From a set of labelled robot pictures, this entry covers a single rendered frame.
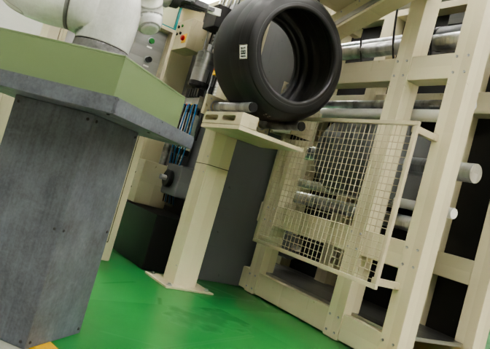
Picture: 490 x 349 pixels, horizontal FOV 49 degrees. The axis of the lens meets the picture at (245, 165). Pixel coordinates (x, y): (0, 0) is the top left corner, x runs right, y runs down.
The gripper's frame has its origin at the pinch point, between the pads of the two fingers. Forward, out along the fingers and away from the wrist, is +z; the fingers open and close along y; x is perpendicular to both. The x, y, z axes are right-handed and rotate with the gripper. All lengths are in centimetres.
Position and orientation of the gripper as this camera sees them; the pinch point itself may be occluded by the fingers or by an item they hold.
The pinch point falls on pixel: (213, 10)
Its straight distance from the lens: 239.7
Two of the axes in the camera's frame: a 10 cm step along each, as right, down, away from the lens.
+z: 8.4, 1.2, 5.3
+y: -5.2, -1.0, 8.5
